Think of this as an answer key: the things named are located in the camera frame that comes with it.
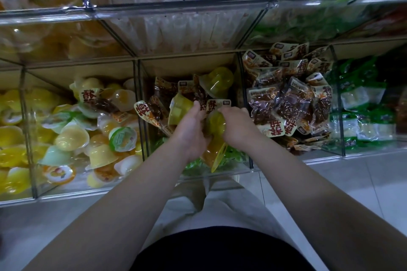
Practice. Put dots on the person's left hand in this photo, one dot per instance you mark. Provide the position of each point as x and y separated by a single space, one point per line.
189 131

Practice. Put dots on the person's right hand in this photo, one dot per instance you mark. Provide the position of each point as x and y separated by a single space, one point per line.
240 128

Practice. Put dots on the single brown snack packet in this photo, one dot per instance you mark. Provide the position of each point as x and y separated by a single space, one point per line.
218 104
149 115

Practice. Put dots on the pile of brown snack packets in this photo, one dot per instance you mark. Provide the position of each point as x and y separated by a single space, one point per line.
286 96

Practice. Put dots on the pile of pastel jelly cups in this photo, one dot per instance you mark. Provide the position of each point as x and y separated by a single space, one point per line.
70 137

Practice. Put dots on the pile of green bamboo packets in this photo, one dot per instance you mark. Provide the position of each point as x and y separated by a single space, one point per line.
356 96

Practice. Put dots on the pile of yellow jelly cups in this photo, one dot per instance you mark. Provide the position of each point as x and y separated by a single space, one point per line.
13 137

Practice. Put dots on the person's right forearm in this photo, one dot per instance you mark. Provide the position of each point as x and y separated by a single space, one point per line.
330 210

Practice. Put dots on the person's left forearm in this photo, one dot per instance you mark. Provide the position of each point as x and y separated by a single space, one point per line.
102 223

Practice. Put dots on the light grey shorts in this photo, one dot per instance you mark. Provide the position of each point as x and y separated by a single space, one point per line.
216 207

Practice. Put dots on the black shirt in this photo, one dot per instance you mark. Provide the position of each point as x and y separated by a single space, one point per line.
222 252

